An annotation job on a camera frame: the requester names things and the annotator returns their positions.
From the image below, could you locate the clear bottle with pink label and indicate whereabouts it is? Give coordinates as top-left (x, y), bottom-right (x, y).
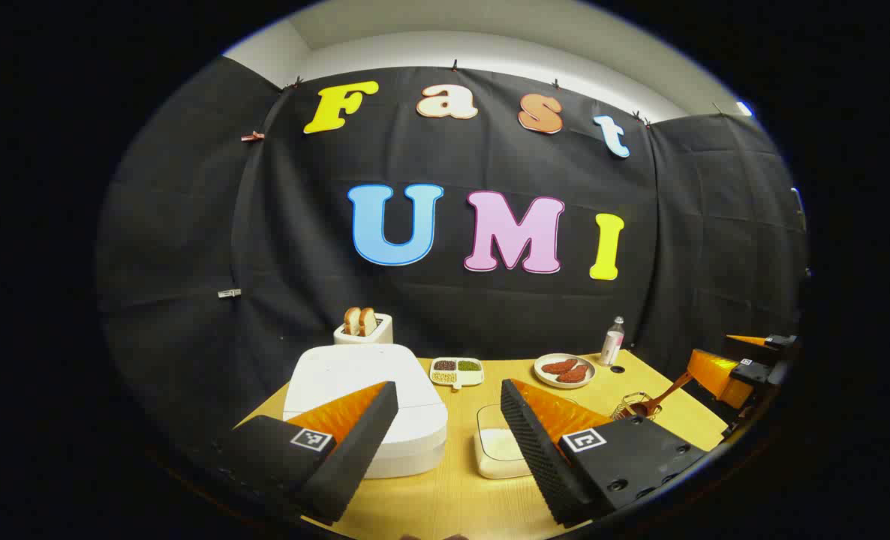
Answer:
top-left (600, 316), bottom-right (626, 366)

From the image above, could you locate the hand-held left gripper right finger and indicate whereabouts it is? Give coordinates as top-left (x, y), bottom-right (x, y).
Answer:
top-left (501, 379), bottom-right (708, 527)

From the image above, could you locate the round white plate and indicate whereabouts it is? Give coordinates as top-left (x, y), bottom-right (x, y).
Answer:
top-left (534, 352), bottom-right (597, 389)

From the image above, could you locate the metal wire chopstick holder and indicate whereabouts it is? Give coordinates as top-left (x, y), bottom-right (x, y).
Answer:
top-left (612, 391), bottom-right (663, 421)

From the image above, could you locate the white rice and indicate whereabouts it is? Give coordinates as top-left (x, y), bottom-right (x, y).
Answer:
top-left (475, 429), bottom-right (532, 478)

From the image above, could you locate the white rice cooker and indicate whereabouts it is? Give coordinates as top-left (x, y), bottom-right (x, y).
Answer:
top-left (283, 343), bottom-right (449, 479)

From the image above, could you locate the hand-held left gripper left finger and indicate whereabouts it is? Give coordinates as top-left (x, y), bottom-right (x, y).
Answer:
top-left (216, 381), bottom-right (399, 526)

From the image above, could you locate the white toaster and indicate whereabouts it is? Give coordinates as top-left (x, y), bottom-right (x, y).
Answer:
top-left (333, 313), bottom-right (393, 346)

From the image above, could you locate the brown wooden spoon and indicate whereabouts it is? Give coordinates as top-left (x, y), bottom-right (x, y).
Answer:
top-left (629, 371), bottom-right (695, 418)

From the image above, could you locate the white divided bean dish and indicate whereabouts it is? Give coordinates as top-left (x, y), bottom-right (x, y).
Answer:
top-left (429, 357), bottom-right (485, 391)

